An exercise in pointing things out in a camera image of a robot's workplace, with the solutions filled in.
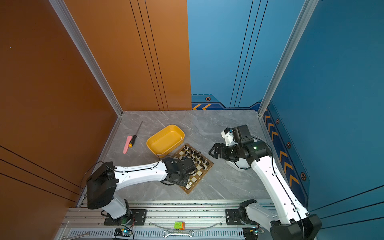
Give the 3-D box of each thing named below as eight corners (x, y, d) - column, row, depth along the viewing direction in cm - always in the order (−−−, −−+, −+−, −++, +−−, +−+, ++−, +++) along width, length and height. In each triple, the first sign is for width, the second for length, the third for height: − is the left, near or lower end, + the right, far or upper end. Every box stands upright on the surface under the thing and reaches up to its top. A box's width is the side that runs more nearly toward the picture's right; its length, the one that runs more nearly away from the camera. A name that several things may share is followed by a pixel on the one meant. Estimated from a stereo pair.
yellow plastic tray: (159, 162, 94) (157, 157, 90) (146, 145, 103) (143, 140, 98) (189, 141, 105) (188, 136, 100) (175, 127, 113) (174, 122, 108)
